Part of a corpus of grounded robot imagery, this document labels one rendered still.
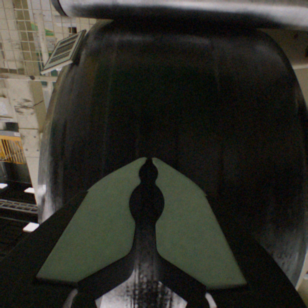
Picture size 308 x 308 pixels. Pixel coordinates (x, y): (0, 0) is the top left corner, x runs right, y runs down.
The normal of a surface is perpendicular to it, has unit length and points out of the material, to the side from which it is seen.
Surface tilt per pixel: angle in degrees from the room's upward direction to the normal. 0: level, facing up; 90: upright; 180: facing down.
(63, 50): 137
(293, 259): 100
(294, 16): 45
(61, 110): 115
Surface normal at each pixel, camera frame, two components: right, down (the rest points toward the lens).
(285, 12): -0.03, 0.86
